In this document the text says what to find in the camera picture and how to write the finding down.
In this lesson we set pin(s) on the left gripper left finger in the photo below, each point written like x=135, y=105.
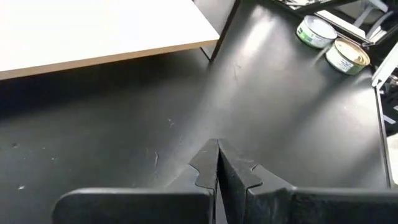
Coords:
x=174, y=205

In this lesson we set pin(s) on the green label can silver lid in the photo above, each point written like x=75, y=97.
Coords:
x=317, y=29

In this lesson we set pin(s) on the silver metal bracket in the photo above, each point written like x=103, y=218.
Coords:
x=387, y=65

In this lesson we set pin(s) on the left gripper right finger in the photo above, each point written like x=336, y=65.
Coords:
x=280, y=205

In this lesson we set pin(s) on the wooden cutting board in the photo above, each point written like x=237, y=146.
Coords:
x=93, y=31

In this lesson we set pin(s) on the green label can gold lid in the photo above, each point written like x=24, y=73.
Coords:
x=348, y=54

